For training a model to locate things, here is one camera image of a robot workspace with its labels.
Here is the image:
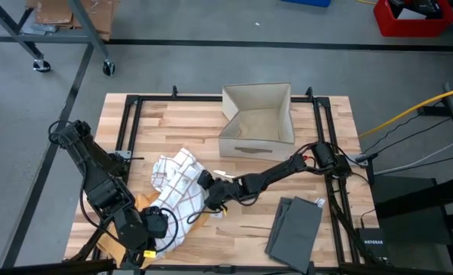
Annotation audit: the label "beige fabric storage box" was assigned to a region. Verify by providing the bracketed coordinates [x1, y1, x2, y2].
[218, 82, 297, 163]

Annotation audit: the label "brown cardboard sheets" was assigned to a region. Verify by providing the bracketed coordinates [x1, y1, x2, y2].
[24, 0, 121, 42]

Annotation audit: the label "black device in bin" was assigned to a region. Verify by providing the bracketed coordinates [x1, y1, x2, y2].
[387, 0, 444, 20]

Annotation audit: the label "blue bin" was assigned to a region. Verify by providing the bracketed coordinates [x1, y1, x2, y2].
[279, 0, 332, 8]

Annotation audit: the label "black table clamp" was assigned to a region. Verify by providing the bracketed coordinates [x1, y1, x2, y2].
[354, 152, 377, 166]

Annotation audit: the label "black Netgear box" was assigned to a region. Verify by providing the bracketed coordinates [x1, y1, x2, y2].
[358, 227, 390, 262]

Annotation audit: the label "white cable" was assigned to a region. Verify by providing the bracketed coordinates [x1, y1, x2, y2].
[396, 139, 453, 172]

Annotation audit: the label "white red checked towel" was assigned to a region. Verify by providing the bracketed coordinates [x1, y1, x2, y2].
[150, 147, 212, 255]

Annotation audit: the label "red plastic bin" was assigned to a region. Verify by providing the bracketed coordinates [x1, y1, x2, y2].
[372, 0, 453, 38]

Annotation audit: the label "black desk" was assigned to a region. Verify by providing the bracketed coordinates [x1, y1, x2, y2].
[370, 174, 453, 275]

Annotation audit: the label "long yellow cable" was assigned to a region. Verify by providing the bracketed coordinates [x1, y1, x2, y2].
[358, 83, 453, 140]

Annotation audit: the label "grey metal rolling cart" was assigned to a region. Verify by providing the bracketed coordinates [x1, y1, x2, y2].
[0, 0, 116, 77]

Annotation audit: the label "dark grey towel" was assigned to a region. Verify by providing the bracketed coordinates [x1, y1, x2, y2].
[264, 196, 324, 274]

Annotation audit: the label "yellow orange towel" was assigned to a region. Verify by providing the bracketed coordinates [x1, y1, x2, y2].
[95, 190, 212, 269]

